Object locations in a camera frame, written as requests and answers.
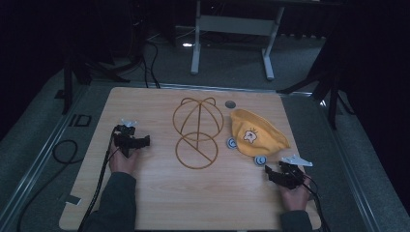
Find black floor cable loop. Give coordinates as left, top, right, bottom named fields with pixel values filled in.
left=15, top=138, right=80, bottom=232

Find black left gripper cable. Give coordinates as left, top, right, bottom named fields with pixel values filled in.
left=76, top=127, right=121, bottom=232

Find white metal desk frame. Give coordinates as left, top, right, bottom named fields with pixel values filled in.
left=190, top=0, right=286, bottom=81

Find black hanging cables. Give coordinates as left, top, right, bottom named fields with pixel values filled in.
left=140, top=37, right=161, bottom=89

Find brown wire hat stand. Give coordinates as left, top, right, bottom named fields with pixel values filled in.
left=172, top=97, right=225, bottom=170

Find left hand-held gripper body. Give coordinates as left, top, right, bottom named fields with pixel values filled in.
left=112, top=118, right=143, bottom=160

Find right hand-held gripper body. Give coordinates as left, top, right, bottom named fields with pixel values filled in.
left=278, top=154, right=314, bottom=190

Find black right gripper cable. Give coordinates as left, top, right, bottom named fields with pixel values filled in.
left=298, top=173, right=332, bottom=232

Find black metal stand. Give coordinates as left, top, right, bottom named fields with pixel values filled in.
left=62, top=52, right=132, bottom=116
left=276, top=61, right=356, bottom=131

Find person's left hand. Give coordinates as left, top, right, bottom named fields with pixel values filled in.
left=108, top=140, right=140, bottom=176

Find yellow knitted hat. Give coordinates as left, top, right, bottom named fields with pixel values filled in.
left=229, top=108, right=291, bottom=159

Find person's right hand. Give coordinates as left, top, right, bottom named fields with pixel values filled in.
left=278, top=175, right=312, bottom=213

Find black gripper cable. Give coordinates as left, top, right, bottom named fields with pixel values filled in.
left=76, top=127, right=121, bottom=232
left=298, top=173, right=332, bottom=232

